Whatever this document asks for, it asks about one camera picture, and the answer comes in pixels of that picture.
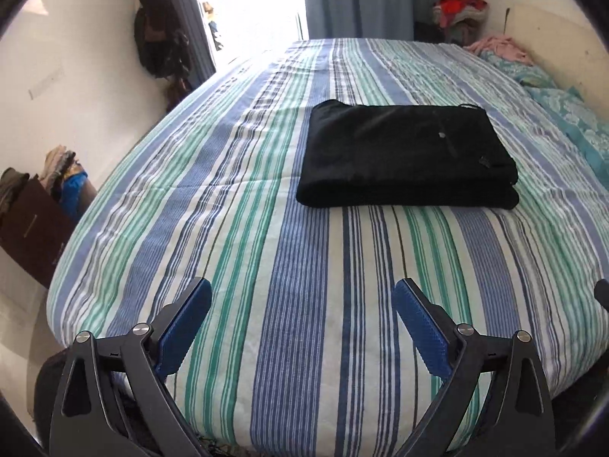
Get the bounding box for black pants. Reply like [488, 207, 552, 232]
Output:
[296, 100, 519, 209]

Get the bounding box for striped blue green bedsheet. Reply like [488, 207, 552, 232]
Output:
[46, 38, 608, 456]

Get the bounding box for dark brown wooden cabinet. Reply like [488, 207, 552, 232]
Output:
[1, 179, 75, 288]

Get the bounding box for folded clothes stack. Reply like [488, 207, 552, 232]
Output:
[38, 144, 96, 222]

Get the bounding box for olive green cloth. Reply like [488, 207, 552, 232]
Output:
[0, 167, 30, 218]

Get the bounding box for teal floral pillow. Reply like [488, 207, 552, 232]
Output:
[480, 51, 608, 188]

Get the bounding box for dark hanging clothes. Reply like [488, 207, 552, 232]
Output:
[134, 0, 193, 112]

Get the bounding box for pink cloth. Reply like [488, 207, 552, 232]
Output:
[466, 35, 534, 66]

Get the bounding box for cream padded headboard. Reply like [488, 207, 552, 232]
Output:
[505, 5, 609, 119]

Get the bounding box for red and grey clothes pile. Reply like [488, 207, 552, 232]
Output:
[432, 0, 489, 46]

